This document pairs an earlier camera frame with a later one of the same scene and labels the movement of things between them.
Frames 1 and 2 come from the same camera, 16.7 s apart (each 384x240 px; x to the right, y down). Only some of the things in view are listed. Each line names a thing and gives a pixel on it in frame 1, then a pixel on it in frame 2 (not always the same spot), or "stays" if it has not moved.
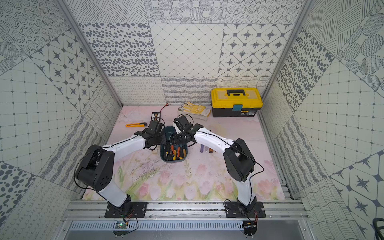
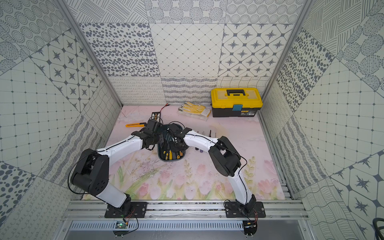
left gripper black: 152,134 stays
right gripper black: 176,140 to 171,143
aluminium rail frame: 81,210 stays
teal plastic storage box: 170,151 stays
